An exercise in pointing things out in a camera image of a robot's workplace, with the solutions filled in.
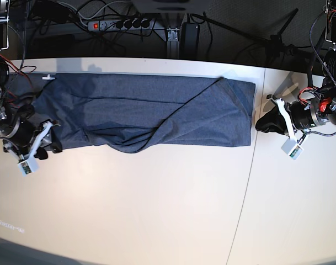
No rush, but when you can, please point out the blue grey T-shirt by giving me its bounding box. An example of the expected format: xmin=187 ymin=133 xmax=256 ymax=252
xmin=7 ymin=73 xmax=256 ymax=155

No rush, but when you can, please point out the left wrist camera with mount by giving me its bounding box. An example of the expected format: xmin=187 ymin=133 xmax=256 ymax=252
xmin=266 ymin=94 xmax=310 ymax=160

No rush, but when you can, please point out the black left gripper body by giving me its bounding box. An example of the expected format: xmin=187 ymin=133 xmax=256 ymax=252
xmin=285 ymin=99 xmax=329 ymax=130

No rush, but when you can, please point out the black power adapter brick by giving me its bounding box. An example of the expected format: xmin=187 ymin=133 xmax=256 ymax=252
xmin=180 ymin=23 xmax=200 ymax=60

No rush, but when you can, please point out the white power strip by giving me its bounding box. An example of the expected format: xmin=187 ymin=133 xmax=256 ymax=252
xmin=87 ymin=17 xmax=155 ymax=32

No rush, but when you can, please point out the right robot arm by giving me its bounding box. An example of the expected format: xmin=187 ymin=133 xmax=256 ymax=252
xmin=0 ymin=1 xmax=62 ymax=161

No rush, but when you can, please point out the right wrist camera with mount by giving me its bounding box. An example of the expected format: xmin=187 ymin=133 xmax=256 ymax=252
xmin=9 ymin=120 xmax=59 ymax=176

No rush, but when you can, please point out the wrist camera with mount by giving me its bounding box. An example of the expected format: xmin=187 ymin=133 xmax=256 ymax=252
xmin=266 ymin=94 xmax=310 ymax=160
xmin=9 ymin=120 xmax=59 ymax=176

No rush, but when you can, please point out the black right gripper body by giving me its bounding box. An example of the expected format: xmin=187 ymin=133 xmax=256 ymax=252
xmin=2 ymin=115 xmax=54 ymax=153

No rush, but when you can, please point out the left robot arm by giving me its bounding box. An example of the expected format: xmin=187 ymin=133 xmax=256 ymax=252
xmin=255 ymin=1 xmax=336 ymax=138

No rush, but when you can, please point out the aluminium frame post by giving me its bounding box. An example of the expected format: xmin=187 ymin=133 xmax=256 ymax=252
xmin=164 ymin=13 xmax=182 ymax=59

